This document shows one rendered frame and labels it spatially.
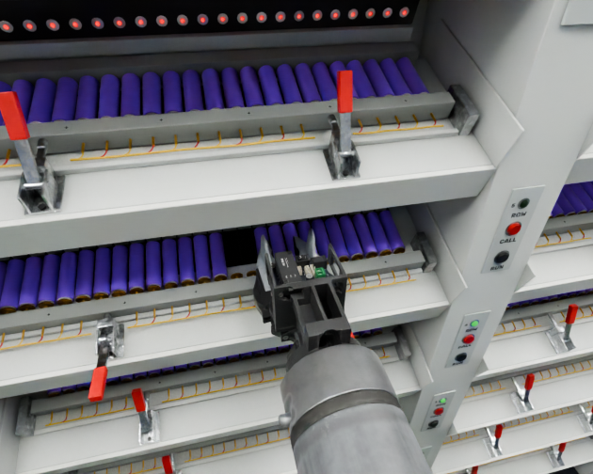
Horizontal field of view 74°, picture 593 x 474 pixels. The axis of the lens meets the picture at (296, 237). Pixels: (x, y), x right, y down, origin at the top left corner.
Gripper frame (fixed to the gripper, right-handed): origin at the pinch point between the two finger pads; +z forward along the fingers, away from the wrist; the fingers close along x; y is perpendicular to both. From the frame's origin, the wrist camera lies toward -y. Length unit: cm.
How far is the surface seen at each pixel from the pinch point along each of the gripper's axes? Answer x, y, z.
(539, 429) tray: -63, -65, -5
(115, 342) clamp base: 20.7, -3.7, -7.2
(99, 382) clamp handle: 21.5, -3.3, -12.4
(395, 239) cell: -16.0, -1.0, 0.0
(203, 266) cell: 10.2, -0.9, 0.2
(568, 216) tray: -43.3, -0.8, -1.0
